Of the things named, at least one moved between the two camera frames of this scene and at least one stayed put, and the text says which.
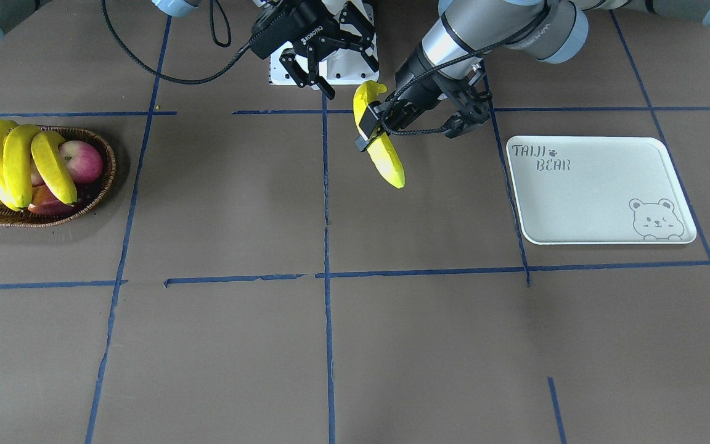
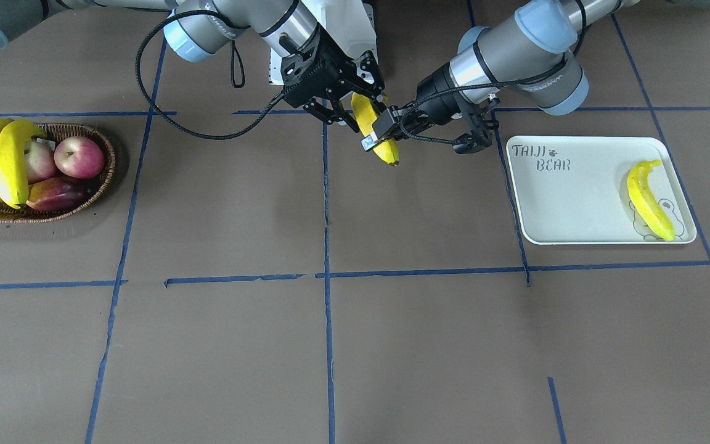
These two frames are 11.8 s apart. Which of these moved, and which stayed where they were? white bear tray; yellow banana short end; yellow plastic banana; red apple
Moved: yellow banana short end; yellow plastic banana
Stayed: red apple; white bear tray
